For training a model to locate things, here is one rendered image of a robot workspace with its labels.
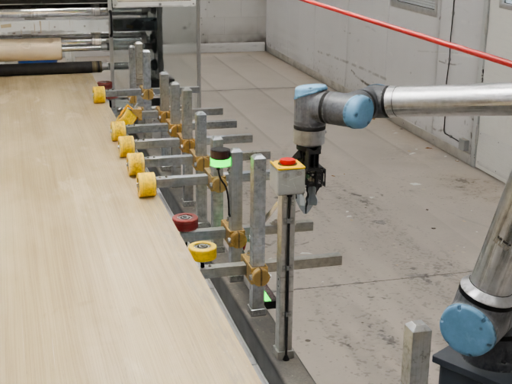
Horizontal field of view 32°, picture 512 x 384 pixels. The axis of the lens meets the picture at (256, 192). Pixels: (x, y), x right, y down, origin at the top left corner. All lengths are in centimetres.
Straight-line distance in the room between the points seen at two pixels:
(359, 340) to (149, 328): 204
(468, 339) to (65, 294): 102
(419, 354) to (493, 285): 80
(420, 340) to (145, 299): 87
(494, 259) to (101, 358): 99
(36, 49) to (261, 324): 293
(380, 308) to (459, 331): 195
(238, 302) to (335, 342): 137
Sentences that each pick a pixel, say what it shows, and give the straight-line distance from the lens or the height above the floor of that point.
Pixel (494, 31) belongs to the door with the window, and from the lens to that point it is 644.
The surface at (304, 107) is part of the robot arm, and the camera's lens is 243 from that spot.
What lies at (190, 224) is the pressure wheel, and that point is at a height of 90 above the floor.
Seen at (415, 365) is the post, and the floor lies 108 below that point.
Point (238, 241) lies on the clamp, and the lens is 269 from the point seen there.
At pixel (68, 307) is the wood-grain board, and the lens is 216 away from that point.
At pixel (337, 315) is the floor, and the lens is 419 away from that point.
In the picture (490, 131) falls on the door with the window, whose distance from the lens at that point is 651.
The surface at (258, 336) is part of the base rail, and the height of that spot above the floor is 70.
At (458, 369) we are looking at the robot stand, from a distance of 257.
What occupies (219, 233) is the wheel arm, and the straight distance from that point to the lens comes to 274.
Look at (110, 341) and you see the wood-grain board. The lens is 199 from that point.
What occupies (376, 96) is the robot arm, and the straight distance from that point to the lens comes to 248.
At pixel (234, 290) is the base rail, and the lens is 270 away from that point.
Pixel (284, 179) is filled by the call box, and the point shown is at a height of 119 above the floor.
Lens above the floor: 181
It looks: 18 degrees down
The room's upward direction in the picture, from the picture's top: 1 degrees clockwise
